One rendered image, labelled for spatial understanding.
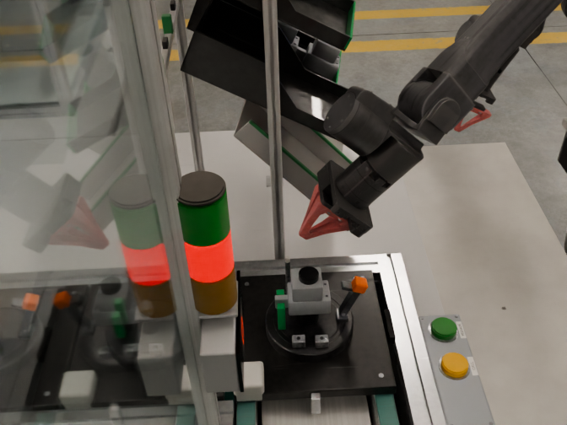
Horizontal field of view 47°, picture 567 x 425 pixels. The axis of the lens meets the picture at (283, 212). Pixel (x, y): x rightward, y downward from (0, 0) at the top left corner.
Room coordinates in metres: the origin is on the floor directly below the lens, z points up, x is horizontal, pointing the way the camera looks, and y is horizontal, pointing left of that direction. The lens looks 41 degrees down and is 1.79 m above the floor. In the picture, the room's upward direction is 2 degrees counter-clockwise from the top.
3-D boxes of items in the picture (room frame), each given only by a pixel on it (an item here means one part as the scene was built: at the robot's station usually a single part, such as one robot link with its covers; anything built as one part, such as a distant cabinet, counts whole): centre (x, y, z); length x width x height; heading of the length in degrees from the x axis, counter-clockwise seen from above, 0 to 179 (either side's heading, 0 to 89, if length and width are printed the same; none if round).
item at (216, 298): (0.47, 0.08, 1.28); 0.05 x 0.05 x 0.05
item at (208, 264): (0.47, 0.08, 1.33); 0.05 x 0.05 x 0.05
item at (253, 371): (0.57, 0.06, 0.97); 0.05 x 0.05 x 0.04; 1
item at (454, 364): (0.59, -0.25, 0.96); 0.04 x 0.04 x 0.02
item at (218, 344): (0.47, 0.08, 1.29); 0.12 x 0.05 x 0.25; 1
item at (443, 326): (0.66, -0.25, 0.96); 0.04 x 0.04 x 0.02
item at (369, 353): (0.67, -0.04, 0.96); 0.24 x 0.24 x 0.02; 1
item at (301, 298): (0.66, -0.02, 1.06); 0.08 x 0.04 x 0.07; 92
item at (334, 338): (0.67, -0.04, 0.98); 0.14 x 0.14 x 0.02
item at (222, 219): (0.47, 0.08, 1.38); 0.05 x 0.05 x 0.05
